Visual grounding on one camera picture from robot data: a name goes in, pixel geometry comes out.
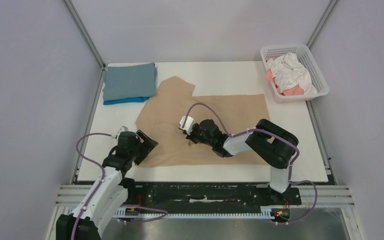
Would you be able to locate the beige t shirt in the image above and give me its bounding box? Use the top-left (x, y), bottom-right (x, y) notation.
top-left (135, 76), bottom-right (270, 168)

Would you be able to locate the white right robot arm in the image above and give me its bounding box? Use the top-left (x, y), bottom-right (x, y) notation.
top-left (179, 116), bottom-right (300, 204)

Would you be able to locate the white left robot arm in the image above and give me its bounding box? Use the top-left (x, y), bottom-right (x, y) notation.
top-left (55, 130), bottom-right (158, 240)

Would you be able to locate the folded bright blue t shirt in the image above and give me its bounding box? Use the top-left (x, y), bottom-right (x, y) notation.
top-left (103, 96), bottom-right (149, 106)

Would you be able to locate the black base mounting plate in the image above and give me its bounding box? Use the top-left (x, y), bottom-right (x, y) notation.
top-left (126, 182), bottom-right (302, 214)

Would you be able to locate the folded grey-blue t shirt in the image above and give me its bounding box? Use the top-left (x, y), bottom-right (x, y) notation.
top-left (102, 62), bottom-right (157, 101)

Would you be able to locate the pink t shirt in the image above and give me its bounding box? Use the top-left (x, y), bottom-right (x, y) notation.
top-left (265, 55), bottom-right (305, 96)

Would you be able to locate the white t shirt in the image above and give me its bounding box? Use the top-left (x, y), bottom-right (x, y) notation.
top-left (265, 52), bottom-right (317, 96)

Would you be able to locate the white plastic laundry basket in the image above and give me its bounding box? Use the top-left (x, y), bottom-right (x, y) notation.
top-left (260, 44), bottom-right (329, 103)

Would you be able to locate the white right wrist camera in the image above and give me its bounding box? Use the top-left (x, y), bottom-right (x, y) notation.
top-left (179, 115), bottom-right (195, 133)

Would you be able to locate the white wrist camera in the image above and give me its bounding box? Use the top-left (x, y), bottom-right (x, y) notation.
top-left (113, 125), bottom-right (129, 139)
top-left (179, 115), bottom-right (195, 133)

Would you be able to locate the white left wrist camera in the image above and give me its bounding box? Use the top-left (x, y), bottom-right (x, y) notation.
top-left (113, 125), bottom-right (129, 139)

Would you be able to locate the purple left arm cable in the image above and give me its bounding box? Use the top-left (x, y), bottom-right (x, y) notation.
top-left (70, 132), bottom-right (169, 240)

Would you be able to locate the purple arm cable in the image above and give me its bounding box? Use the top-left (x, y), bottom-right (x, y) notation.
top-left (183, 102), bottom-right (318, 226)
top-left (70, 132), bottom-right (169, 240)

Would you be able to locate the white slotted cable duct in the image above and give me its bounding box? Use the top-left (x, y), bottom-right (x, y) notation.
top-left (113, 207), bottom-right (289, 221)

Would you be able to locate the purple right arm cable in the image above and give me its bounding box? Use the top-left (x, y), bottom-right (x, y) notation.
top-left (183, 102), bottom-right (318, 226)

